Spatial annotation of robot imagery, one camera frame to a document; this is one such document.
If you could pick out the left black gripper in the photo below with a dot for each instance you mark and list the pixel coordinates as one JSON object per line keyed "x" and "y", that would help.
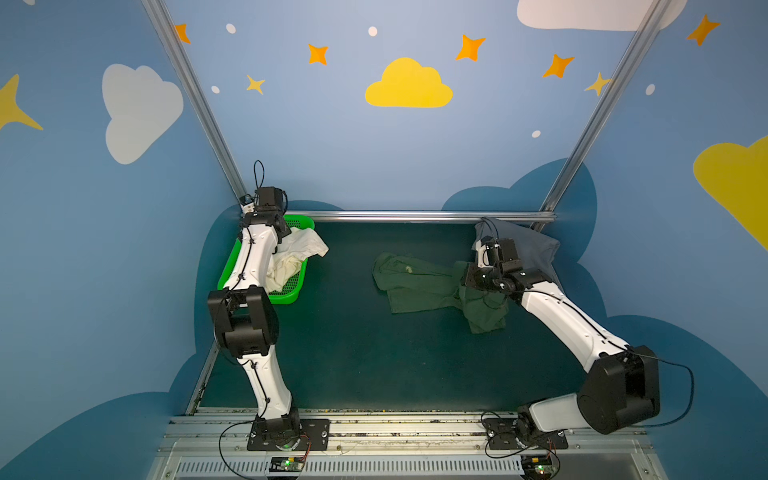
{"x": 264, "y": 222}

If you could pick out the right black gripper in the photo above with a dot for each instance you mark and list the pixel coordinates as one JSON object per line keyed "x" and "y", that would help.
{"x": 480, "y": 280}

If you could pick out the dark green t-shirt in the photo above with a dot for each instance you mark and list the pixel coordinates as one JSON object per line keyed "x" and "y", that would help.
{"x": 413, "y": 285}

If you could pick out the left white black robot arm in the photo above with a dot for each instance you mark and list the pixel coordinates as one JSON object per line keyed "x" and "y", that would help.
{"x": 245, "y": 321}

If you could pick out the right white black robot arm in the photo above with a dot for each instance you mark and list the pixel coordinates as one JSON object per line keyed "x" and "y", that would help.
{"x": 622, "y": 385}

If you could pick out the cream white t-shirt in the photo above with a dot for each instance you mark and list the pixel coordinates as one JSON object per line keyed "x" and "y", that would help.
{"x": 294, "y": 249}

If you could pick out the folded grey t-shirt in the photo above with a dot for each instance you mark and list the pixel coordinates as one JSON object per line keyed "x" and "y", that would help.
{"x": 536, "y": 250}

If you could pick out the green plastic basket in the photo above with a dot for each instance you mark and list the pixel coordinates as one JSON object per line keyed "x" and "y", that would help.
{"x": 291, "y": 290}

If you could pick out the right small circuit board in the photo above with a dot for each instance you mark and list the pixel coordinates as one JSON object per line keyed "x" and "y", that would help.
{"x": 537, "y": 467}

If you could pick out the small circuit board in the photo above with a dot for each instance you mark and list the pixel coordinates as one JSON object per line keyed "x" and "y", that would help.
{"x": 537, "y": 467}
{"x": 292, "y": 465}

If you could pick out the left small circuit board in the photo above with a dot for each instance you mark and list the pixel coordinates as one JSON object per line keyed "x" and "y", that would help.
{"x": 292, "y": 465}

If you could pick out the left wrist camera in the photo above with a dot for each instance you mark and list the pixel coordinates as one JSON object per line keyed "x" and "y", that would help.
{"x": 246, "y": 202}

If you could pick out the horizontal aluminium back rail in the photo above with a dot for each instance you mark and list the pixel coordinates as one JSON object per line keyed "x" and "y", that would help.
{"x": 432, "y": 217}

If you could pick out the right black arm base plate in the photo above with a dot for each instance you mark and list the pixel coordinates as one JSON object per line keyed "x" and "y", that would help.
{"x": 510, "y": 433}

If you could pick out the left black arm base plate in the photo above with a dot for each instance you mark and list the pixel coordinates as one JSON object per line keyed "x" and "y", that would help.
{"x": 312, "y": 433}

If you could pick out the left diagonal aluminium post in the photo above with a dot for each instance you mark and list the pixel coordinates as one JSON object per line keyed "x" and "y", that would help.
{"x": 161, "y": 21}

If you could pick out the diagonal aluminium post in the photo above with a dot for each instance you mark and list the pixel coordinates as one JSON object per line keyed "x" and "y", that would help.
{"x": 640, "y": 44}
{"x": 161, "y": 21}

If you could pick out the aluminium front mounting rail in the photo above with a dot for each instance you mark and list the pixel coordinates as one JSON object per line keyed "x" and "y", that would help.
{"x": 393, "y": 445}

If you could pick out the right diagonal aluminium post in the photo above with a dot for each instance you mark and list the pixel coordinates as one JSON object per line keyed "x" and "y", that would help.
{"x": 640, "y": 44}

